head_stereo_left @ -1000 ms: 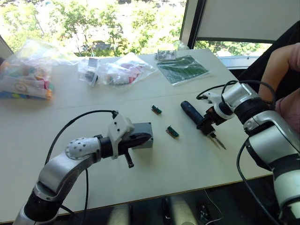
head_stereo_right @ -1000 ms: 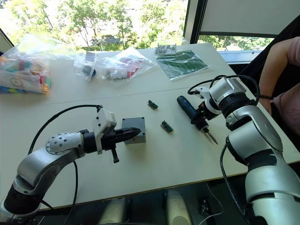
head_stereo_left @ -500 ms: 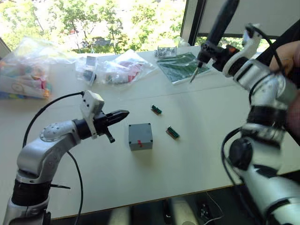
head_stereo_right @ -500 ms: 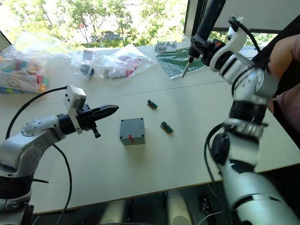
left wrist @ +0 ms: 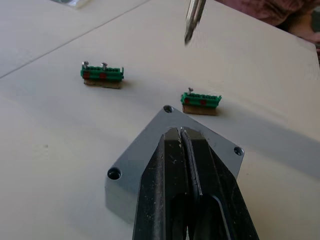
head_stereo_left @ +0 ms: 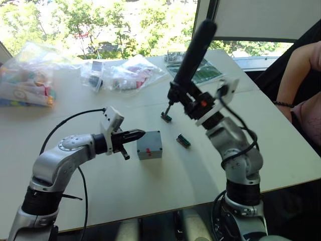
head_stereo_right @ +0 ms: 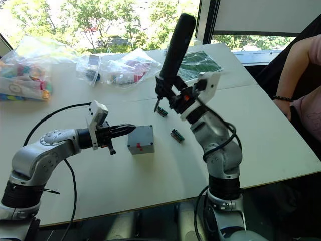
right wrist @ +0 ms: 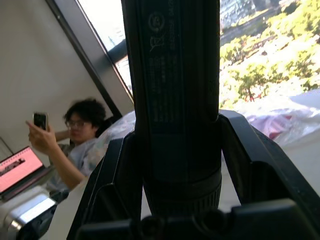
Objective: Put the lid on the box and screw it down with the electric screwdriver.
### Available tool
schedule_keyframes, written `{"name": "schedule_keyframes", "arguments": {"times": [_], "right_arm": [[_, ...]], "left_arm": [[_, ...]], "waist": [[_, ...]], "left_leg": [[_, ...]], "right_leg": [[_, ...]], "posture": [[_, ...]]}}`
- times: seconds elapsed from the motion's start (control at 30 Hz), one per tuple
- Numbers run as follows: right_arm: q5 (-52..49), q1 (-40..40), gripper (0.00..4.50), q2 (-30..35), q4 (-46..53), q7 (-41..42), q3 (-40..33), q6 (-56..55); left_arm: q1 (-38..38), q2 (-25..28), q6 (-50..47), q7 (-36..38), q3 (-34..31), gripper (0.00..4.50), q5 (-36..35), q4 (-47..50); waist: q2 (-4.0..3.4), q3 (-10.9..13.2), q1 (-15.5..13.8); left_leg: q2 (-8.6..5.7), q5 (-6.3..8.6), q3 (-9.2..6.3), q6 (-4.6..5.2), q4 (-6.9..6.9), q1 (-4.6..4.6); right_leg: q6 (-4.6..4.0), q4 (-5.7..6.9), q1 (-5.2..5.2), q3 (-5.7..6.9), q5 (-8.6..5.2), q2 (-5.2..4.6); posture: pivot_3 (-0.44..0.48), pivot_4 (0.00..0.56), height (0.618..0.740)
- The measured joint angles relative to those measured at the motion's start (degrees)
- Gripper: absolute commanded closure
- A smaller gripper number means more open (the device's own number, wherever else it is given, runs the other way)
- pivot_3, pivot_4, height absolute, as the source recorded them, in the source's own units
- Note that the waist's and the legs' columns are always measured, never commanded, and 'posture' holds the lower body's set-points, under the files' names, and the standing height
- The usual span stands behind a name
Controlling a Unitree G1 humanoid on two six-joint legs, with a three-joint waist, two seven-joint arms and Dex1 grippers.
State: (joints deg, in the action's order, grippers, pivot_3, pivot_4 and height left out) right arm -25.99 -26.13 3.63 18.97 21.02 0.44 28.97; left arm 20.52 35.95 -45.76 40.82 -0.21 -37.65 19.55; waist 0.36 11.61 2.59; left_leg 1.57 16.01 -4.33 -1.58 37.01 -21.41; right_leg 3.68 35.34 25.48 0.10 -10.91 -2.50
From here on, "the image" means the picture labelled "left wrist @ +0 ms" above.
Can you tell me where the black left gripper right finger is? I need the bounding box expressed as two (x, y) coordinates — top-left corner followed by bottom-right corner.
(180, 126), (260, 240)

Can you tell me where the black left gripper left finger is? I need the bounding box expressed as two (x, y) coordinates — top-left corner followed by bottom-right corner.
(131, 127), (191, 240)

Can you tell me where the grey box lid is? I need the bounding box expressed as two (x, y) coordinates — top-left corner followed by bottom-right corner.
(107, 105), (245, 185)

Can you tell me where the silver screwdriver bit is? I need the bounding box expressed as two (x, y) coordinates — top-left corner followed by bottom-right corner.
(183, 0), (207, 47)

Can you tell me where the green screw holder block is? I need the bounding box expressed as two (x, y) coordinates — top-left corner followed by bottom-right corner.
(179, 92), (223, 109)
(79, 64), (125, 83)

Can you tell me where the brown cardboard pad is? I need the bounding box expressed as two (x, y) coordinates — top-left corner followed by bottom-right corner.
(182, 104), (218, 117)

